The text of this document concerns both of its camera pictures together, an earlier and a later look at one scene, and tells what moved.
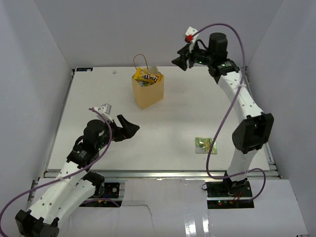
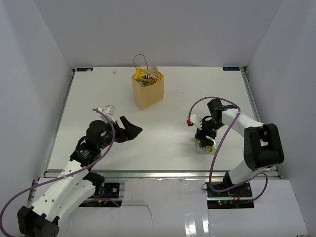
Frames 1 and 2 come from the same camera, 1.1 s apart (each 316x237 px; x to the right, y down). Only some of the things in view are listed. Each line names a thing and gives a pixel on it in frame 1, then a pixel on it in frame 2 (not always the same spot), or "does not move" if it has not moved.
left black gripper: (127, 132) does not move
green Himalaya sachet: (143, 84) does not move
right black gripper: (181, 61) → (201, 135)
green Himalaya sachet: (203, 145) does not move
